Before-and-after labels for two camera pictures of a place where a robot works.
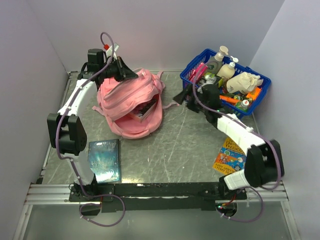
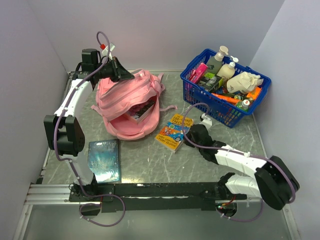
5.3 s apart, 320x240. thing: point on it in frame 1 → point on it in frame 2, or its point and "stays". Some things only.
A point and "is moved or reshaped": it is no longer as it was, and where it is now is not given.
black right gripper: [181, 96] → [188, 143]
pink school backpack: [133, 106] stays
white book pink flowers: [142, 109] is moved or reshaped
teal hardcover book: [104, 160] stays
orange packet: [224, 97] stays
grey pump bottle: [215, 64] stays
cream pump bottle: [227, 71] stays
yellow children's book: [231, 158] is moved or reshaped
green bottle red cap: [243, 105] stays
